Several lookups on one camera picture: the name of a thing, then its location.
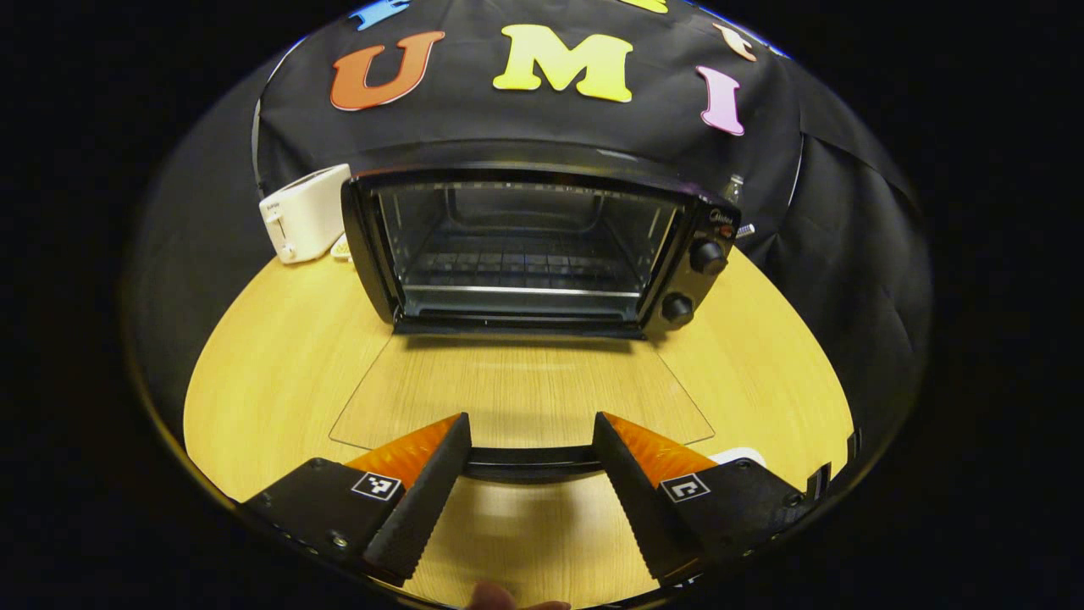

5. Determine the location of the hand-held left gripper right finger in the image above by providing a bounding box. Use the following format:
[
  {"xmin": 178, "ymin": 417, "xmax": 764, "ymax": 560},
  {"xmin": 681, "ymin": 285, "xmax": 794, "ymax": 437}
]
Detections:
[{"xmin": 591, "ymin": 412, "xmax": 818, "ymax": 585}]

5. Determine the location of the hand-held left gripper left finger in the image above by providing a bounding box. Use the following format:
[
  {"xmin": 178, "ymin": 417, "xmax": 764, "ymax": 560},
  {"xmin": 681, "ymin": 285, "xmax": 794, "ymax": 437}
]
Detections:
[{"xmin": 241, "ymin": 413, "xmax": 473, "ymax": 587}]

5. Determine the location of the black electric oven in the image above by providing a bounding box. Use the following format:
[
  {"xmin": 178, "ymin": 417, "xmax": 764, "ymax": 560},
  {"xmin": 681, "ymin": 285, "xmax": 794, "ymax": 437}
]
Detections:
[{"xmin": 329, "ymin": 140, "xmax": 742, "ymax": 485}]

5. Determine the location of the black chair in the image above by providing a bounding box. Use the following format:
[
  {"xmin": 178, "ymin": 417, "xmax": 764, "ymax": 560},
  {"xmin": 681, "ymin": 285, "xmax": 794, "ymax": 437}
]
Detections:
[{"xmin": 805, "ymin": 428, "xmax": 863, "ymax": 505}]

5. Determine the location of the white toaster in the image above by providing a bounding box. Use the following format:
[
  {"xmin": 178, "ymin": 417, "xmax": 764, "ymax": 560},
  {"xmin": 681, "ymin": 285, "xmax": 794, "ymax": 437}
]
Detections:
[{"xmin": 258, "ymin": 164, "xmax": 352, "ymax": 265}]

